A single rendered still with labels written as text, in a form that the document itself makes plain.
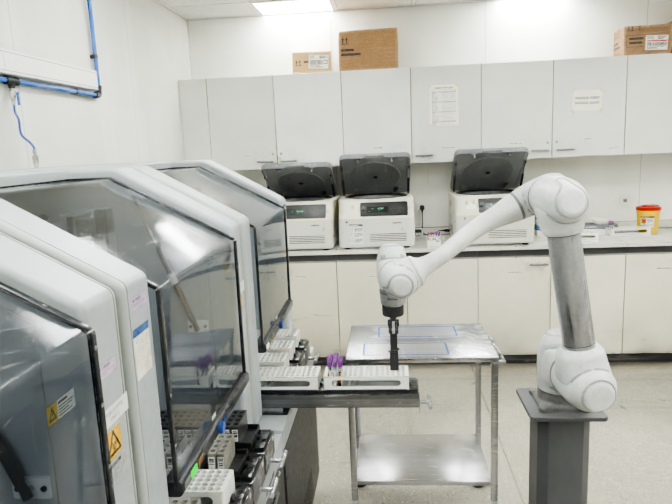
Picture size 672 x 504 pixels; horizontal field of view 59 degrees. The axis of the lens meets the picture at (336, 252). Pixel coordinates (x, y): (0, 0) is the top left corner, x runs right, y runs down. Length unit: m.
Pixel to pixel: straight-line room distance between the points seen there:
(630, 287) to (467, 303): 1.15
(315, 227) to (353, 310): 0.68
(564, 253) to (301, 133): 3.01
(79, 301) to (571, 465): 1.87
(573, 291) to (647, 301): 2.83
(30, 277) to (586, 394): 1.60
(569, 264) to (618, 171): 3.32
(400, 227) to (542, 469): 2.39
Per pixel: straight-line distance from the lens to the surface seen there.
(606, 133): 4.87
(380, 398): 2.13
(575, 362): 2.06
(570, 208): 1.89
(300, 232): 4.40
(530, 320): 4.61
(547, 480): 2.42
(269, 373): 2.20
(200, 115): 4.82
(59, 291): 1.00
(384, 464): 2.78
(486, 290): 4.49
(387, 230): 4.36
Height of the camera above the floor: 1.66
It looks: 10 degrees down
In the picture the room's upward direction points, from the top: 2 degrees counter-clockwise
